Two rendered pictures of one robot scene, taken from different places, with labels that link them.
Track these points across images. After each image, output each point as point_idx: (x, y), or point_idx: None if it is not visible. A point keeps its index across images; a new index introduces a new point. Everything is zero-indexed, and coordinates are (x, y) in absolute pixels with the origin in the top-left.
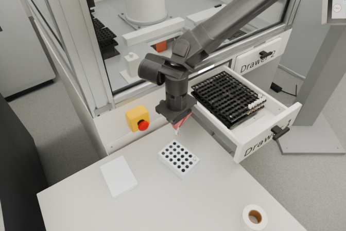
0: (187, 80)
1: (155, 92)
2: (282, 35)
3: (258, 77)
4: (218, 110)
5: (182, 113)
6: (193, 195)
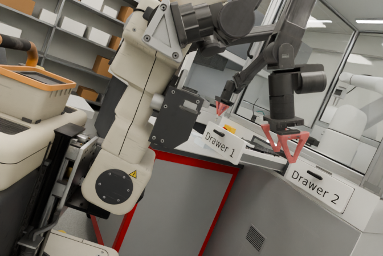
0: (229, 83)
1: (244, 128)
2: (360, 192)
3: (316, 225)
4: None
5: (219, 98)
6: None
